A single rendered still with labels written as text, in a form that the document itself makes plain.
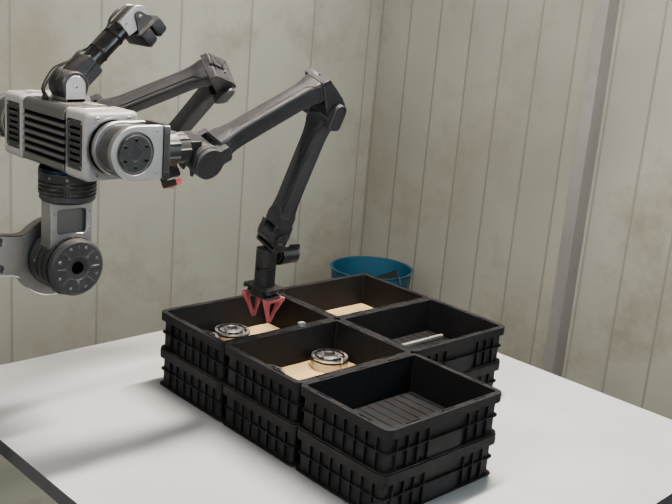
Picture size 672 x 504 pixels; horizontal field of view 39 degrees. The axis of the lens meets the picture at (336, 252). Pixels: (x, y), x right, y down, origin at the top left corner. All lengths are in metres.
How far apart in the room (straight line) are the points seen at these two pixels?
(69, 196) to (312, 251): 2.97
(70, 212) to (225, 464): 0.71
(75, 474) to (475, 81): 3.10
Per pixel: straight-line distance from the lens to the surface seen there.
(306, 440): 2.26
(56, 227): 2.33
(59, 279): 2.33
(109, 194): 4.27
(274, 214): 2.49
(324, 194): 5.09
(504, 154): 4.68
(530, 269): 4.66
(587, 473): 2.54
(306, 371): 2.57
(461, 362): 2.68
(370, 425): 2.08
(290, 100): 2.30
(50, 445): 2.45
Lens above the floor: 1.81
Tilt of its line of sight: 15 degrees down
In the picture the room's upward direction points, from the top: 5 degrees clockwise
